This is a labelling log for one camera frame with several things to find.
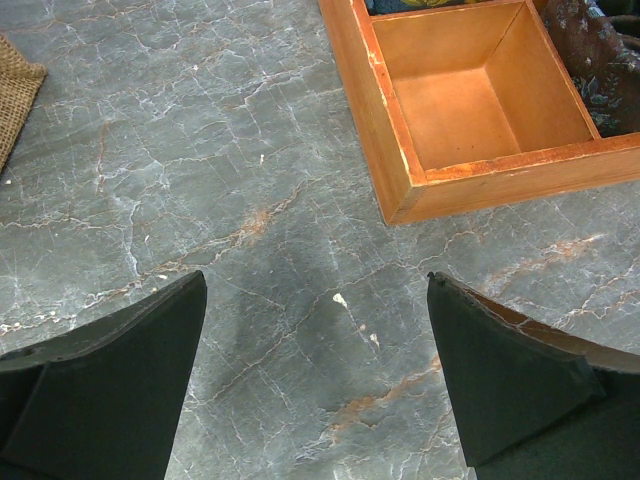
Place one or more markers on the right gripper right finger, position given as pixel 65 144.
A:
pixel 531 401

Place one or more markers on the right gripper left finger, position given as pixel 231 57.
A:
pixel 103 401

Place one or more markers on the canvas tote bag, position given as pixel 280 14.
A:
pixel 20 81

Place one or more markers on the wooden compartment tray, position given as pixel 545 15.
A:
pixel 465 107

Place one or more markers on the rolled black sock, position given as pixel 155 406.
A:
pixel 598 42

